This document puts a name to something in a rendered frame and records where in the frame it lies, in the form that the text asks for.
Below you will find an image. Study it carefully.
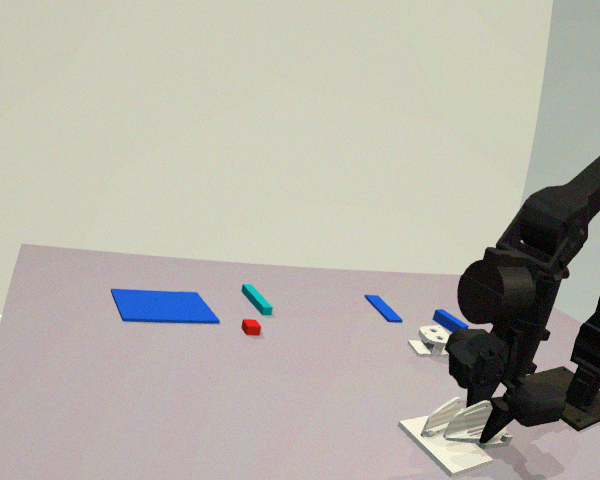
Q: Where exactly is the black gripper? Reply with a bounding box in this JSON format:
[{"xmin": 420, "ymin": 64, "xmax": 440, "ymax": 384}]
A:
[{"xmin": 444, "ymin": 318, "xmax": 566, "ymax": 444}]

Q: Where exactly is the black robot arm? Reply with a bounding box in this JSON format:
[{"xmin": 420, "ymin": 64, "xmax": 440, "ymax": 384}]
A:
[{"xmin": 448, "ymin": 156, "xmax": 600, "ymax": 413}]

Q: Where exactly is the teal rectangular bar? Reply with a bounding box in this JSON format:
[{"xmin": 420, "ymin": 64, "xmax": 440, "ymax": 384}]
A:
[{"xmin": 241, "ymin": 284, "xmax": 273, "ymax": 315}]

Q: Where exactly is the small red block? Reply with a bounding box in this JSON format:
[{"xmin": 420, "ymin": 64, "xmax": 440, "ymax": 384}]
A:
[{"xmin": 241, "ymin": 320, "xmax": 261, "ymax": 336}]

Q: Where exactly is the blue flat plate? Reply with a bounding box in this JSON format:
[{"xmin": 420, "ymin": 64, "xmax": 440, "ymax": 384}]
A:
[{"xmin": 111, "ymin": 289, "xmax": 220, "ymax": 324}]

